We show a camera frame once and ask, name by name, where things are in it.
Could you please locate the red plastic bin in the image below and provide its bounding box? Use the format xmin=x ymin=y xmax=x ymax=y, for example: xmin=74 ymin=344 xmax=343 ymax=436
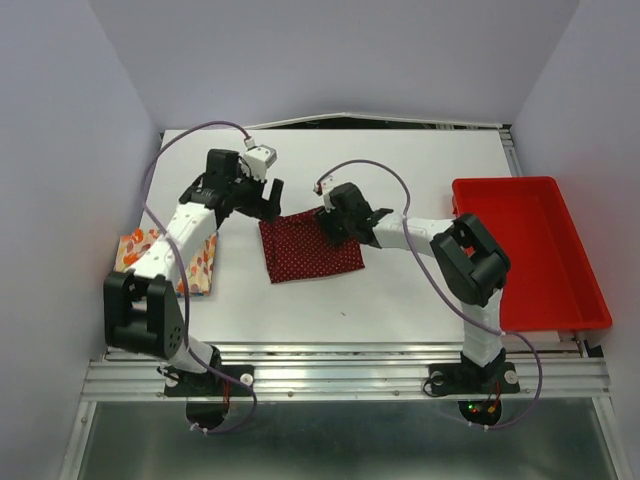
xmin=452 ymin=176 xmax=612 ymax=332

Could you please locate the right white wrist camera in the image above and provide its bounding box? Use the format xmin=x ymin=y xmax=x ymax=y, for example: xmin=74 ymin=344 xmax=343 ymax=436
xmin=313 ymin=176 xmax=338 ymax=212

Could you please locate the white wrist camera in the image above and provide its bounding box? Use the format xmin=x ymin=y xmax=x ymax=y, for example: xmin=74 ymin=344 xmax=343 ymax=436
xmin=243 ymin=145 xmax=277 ymax=182
xmin=313 ymin=176 xmax=338 ymax=212

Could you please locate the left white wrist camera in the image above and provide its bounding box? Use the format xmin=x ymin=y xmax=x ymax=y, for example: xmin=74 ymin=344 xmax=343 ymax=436
xmin=243 ymin=145 xmax=277 ymax=182

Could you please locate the orange floral cream skirt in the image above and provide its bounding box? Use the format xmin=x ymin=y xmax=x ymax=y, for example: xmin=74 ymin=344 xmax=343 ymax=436
xmin=113 ymin=228 xmax=217 ymax=297

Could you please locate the red polka dot skirt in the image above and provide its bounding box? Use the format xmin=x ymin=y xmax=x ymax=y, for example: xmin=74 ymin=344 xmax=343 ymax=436
xmin=258 ymin=209 xmax=365 ymax=284

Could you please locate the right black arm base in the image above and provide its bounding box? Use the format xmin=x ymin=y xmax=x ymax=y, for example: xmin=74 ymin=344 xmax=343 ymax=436
xmin=423 ymin=362 xmax=521 ymax=397

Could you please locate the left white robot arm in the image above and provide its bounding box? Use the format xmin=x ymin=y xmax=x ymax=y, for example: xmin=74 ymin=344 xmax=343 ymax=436
xmin=103 ymin=145 xmax=284 ymax=394

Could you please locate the blue floral skirt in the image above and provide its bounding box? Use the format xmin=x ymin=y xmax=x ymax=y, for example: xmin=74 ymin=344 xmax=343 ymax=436
xmin=175 ymin=291 xmax=211 ymax=298

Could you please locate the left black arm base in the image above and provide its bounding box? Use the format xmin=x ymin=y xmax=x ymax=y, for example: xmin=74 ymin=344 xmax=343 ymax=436
xmin=156 ymin=364 xmax=254 ymax=398

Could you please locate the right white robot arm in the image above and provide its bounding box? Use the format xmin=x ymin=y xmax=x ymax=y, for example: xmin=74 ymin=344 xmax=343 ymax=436
xmin=315 ymin=179 xmax=511 ymax=395

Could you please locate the aluminium frame rail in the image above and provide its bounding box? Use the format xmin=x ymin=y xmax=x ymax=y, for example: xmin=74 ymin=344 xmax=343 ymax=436
xmin=81 ymin=340 xmax=611 ymax=403

